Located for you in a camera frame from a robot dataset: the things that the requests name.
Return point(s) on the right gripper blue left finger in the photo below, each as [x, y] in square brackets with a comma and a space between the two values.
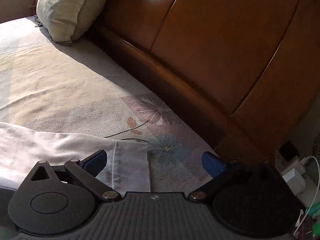
[87, 168]

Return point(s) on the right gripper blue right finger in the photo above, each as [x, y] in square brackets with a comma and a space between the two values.
[213, 164]

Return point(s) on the white printed t-shirt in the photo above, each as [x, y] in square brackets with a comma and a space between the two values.
[127, 166]

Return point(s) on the floral patterned bed sheet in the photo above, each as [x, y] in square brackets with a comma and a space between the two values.
[47, 87]

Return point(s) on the white power adapter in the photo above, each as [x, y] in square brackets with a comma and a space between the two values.
[294, 180]

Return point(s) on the brown wooden headboard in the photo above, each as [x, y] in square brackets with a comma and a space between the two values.
[242, 73]

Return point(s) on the pale patterned pillow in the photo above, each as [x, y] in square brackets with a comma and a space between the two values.
[68, 20]

